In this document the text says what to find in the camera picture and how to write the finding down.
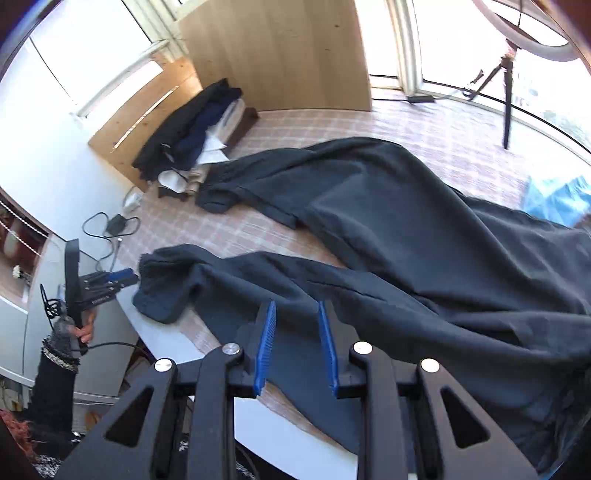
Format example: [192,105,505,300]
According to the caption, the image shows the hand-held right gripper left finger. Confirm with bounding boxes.
[54,300,278,480]

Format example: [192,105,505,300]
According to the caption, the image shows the dark grey pants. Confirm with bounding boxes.
[131,137,591,476]

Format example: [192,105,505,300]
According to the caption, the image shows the pine wood board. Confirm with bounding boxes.
[88,54,205,193]

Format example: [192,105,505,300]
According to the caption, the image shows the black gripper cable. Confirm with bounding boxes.
[85,340,155,372]

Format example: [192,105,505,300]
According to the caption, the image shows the ring light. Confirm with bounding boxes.
[471,0,581,62]

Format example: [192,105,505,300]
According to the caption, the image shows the black adapter cable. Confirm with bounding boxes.
[82,211,141,274]

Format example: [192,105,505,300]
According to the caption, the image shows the checkered pink tablecloth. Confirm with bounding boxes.
[117,98,591,425]

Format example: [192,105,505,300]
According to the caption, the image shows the person's left hand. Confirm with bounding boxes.
[74,312,98,346]

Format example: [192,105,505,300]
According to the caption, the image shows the dark brown box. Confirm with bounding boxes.
[224,106,260,149]

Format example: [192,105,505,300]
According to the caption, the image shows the pile of folded clothes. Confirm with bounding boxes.
[131,78,245,200]

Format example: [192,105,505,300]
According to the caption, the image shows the large plywood board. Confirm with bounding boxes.
[177,0,373,112]

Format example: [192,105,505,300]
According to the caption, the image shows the person's left forearm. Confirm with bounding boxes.
[28,318,82,437]

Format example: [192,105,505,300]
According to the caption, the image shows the blue plastic bag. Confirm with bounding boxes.
[521,175,591,228]

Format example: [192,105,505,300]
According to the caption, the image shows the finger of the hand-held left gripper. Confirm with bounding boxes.
[79,284,129,308]
[79,268,140,292]

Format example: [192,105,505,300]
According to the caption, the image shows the black tripod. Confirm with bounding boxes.
[463,39,519,151]

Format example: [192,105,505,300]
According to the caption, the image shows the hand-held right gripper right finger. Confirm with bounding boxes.
[318,300,541,480]

